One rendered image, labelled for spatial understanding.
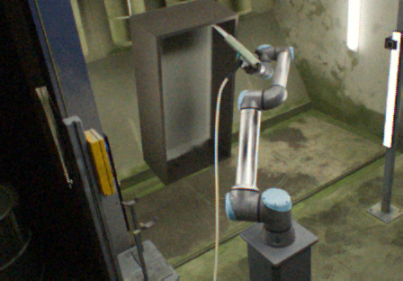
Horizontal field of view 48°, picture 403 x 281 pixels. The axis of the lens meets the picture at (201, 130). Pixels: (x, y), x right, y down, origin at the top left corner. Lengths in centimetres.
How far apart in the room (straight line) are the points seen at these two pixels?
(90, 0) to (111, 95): 84
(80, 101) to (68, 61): 20
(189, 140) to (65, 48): 181
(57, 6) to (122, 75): 224
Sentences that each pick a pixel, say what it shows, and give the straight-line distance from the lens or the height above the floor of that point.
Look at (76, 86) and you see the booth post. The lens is 225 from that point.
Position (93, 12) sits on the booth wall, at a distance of 422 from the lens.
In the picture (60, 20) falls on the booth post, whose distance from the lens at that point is 217.
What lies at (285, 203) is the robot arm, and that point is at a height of 90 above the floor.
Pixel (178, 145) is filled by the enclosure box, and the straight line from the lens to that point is 371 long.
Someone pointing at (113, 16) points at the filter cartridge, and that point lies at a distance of 397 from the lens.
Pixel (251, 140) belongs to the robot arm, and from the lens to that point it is 249.
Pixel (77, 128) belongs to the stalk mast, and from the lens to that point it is 176.
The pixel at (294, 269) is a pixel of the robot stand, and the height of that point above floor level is 51.
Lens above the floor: 234
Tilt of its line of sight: 28 degrees down
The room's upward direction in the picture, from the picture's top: 7 degrees counter-clockwise
